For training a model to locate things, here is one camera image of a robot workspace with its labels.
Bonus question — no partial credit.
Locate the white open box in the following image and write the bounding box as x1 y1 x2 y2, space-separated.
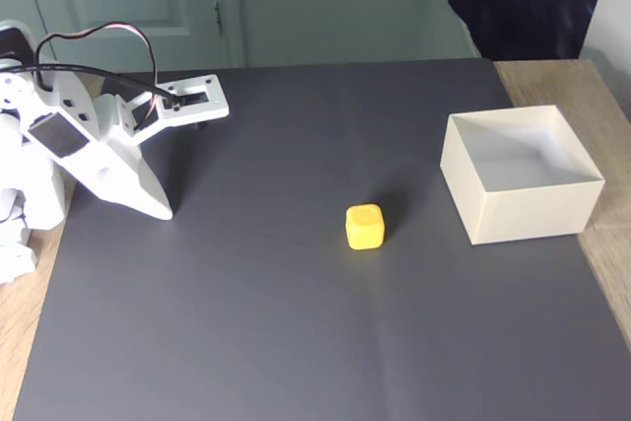
439 105 606 246

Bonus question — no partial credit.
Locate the red and white servo cable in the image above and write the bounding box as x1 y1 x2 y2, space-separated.
34 21 162 134

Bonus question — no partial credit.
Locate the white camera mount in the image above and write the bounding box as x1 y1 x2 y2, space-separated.
130 74 232 145

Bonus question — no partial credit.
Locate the yellow cube block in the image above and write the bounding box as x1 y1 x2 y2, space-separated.
344 202 386 250

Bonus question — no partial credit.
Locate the black cable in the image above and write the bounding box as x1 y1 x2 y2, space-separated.
0 63 183 109

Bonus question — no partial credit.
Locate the dark grey mat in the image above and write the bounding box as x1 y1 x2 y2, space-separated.
12 58 631 421

